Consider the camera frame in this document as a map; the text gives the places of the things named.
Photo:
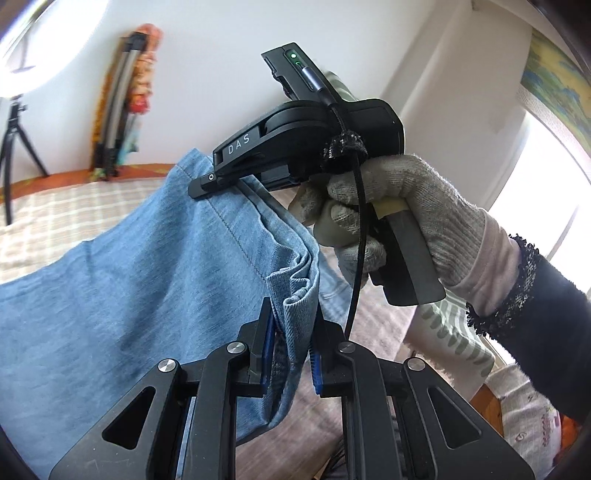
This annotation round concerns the folded silver tripod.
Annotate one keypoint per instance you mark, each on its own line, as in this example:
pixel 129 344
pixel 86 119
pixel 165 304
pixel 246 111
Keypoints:
pixel 111 105

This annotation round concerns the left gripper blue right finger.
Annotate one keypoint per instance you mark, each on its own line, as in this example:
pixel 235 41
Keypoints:
pixel 325 338

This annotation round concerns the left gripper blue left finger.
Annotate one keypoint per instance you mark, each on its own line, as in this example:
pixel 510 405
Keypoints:
pixel 258 336

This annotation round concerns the right hand in grey glove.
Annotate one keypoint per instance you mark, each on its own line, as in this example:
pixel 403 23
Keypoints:
pixel 474 257

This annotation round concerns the right forearm dark sleeve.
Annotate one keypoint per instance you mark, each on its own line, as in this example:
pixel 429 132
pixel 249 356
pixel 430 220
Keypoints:
pixel 540 318

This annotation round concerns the white ring light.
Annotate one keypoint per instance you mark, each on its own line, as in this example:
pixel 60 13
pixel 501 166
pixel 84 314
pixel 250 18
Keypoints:
pixel 41 40

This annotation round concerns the green striped white pillow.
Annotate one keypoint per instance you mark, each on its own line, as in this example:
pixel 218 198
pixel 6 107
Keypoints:
pixel 440 333

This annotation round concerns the white patterned fabric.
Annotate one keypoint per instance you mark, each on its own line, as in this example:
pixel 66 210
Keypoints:
pixel 531 424

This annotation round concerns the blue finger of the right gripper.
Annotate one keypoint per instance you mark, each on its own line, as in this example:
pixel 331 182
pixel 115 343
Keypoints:
pixel 209 184

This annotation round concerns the pink checkered bed blanket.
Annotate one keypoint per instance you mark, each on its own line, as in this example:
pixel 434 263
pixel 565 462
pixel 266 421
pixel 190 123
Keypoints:
pixel 74 221

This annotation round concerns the orange patterned bed sheet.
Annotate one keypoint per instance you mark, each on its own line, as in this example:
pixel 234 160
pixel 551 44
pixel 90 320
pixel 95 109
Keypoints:
pixel 74 178

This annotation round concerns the light blue denim pants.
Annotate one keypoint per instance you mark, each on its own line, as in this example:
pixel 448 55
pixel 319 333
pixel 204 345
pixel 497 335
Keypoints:
pixel 277 244

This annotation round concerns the colourful window curtain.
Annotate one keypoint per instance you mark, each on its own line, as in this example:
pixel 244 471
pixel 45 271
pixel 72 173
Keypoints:
pixel 560 86

